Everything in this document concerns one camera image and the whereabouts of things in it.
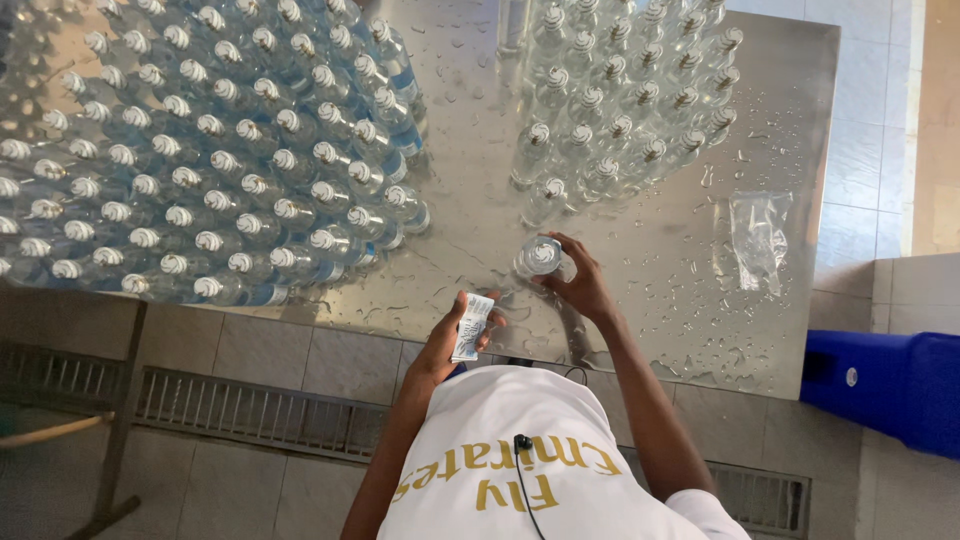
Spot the person's right hand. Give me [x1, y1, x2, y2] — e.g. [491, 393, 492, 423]
[532, 231, 625, 328]

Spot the person's left hand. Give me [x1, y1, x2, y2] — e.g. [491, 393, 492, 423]
[407, 290, 509, 393]

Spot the stack of white paper labels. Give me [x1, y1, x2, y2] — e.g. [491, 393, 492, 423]
[450, 291, 497, 364]

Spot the single clear water bottle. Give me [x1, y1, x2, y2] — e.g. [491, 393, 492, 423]
[513, 234, 579, 285]

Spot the white shirt with gold print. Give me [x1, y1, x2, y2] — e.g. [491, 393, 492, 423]
[376, 364, 752, 540]

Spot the clear plastic bag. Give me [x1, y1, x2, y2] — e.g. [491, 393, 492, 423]
[726, 189, 795, 296]

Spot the group of unlabelled water bottles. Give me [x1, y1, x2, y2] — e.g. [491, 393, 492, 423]
[509, 0, 746, 231]

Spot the metal floor drain grate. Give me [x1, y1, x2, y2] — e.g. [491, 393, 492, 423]
[0, 341, 813, 540]

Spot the group of blue-labelled water bottles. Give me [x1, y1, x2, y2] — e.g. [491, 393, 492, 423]
[0, 0, 433, 308]

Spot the blue plastic container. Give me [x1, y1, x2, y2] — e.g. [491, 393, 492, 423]
[798, 329, 960, 461]

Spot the dark metal table leg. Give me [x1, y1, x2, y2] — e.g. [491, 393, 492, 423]
[63, 300, 150, 540]

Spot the wooden stick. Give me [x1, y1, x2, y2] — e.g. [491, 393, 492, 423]
[0, 410, 118, 452]

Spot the black clip microphone with cable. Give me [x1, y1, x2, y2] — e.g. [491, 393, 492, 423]
[513, 432, 549, 540]

